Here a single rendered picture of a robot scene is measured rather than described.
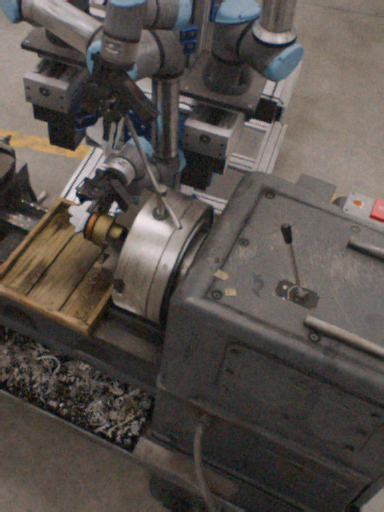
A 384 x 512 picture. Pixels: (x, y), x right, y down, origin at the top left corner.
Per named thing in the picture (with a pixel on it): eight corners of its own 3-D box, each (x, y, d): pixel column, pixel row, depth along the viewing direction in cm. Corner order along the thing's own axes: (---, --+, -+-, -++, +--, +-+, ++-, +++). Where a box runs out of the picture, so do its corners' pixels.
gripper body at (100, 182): (74, 209, 162) (98, 181, 169) (103, 222, 160) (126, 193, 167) (72, 189, 156) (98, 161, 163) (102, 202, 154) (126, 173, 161)
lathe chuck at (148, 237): (197, 249, 172) (207, 173, 146) (145, 341, 155) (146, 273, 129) (167, 237, 174) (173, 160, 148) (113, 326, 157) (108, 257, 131)
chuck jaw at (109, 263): (149, 250, 148) (126, 279, 139) (146, 265, 151) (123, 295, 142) (108, 232, 150) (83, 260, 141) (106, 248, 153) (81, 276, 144)
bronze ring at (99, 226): (131, 212, 152) (97, 200, 154) (113, 239, 147) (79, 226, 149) (131, 236, 160) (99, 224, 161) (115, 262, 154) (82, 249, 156)
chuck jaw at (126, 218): (160, 237, 153) (177, 192, 151) (154, 239, 149) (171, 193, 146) (121, 221, 155) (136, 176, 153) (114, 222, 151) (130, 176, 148)
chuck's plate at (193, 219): (208, 254, 171) (221, 179, 145) (157, 346, 155) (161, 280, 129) (197, 249, 172) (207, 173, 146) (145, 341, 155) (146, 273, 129)
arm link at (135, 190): (159, 193, 185) (161, 166, 176) (129, 210, 180) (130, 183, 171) (142, 178, 188) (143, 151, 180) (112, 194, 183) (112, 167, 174)
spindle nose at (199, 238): (212, 262, 164) (221, 213, 146) (178, 325, 152) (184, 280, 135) (202, 257, 164) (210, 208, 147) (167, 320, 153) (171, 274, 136)
